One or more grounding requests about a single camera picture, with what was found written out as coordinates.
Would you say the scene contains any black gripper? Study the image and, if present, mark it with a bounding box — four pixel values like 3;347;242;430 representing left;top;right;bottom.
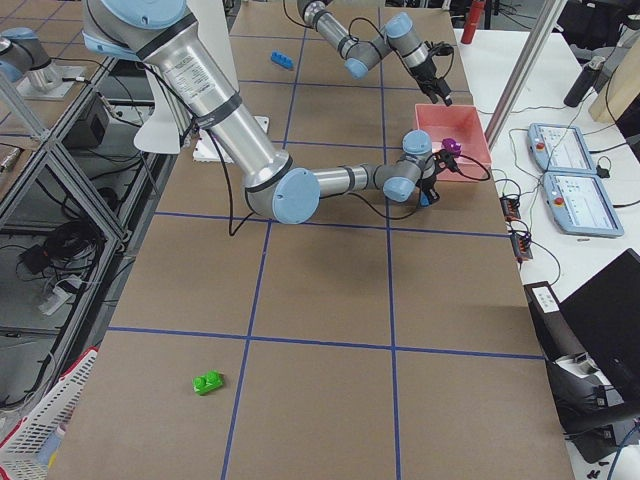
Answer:
410;58;453;106
418;152;459;203

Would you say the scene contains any purple long block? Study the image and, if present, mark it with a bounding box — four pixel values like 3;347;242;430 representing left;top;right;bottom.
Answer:
442;138;462;157

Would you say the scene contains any long blue studded block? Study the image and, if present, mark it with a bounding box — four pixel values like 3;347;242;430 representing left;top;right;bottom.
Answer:
270;50;294;70

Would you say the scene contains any green block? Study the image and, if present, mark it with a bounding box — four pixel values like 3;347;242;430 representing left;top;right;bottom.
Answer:
192;370;224;396

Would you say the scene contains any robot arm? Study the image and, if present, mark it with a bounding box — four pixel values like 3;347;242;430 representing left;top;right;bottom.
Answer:
297;1;454;106
83;1;454;224

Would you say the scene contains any pink plastic box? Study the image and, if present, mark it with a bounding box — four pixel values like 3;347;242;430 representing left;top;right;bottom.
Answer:
414;104;492;182

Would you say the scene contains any red bottle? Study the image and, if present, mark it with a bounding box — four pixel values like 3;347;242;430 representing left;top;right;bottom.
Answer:
461;0;486;45

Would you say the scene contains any upper teach pendant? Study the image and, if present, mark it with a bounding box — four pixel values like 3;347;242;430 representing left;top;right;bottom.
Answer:
527;123;596;174

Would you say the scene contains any teach pendant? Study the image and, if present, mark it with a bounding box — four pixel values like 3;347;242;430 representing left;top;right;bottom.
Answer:
542;171;624;238
527;123;596;174

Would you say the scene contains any lower teach pendant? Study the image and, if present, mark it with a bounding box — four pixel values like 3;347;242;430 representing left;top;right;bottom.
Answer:
542;171;624;238

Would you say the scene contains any black water bottle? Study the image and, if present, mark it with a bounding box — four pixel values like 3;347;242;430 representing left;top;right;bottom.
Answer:
563;55;606;107

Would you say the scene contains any black laptop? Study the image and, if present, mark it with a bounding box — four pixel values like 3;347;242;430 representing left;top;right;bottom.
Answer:
560;248;639;401

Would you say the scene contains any white plastic basket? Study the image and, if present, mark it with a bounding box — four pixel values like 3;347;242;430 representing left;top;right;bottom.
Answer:
1;347;98;479

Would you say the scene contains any aluminium frame post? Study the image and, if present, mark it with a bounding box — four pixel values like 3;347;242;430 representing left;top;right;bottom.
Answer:
485;0;568;150

